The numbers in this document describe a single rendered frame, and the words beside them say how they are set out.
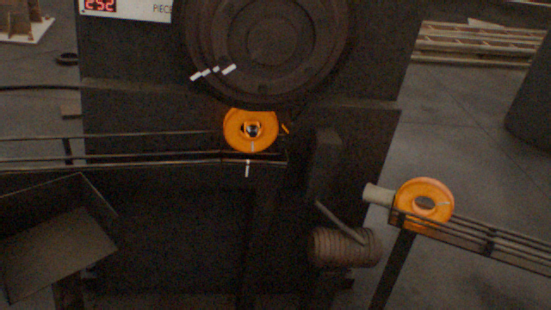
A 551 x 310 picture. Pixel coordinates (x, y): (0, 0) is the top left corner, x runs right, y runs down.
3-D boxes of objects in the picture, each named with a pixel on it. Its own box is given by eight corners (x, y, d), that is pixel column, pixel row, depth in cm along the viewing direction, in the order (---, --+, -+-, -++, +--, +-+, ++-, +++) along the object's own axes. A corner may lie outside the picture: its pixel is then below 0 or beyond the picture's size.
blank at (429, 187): (407, 225, 143) (405, 231, 140) (392, 181, 138) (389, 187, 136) (459, 219, 135) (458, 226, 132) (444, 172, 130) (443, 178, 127)
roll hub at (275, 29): (345, 48, 117) (252, 106, 123) (289, -52, 102) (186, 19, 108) (351, 57, 113) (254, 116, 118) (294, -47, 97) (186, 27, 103)
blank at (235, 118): (221, 102, 132) (221, 108, 129) (275, 98, 133) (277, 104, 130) (225, 149, 141) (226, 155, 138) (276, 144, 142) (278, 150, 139)
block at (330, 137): (297, 184, 158) (311, 123, 145) (319, 185, 160) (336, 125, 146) (303, 205, 149) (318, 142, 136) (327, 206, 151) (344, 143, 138)
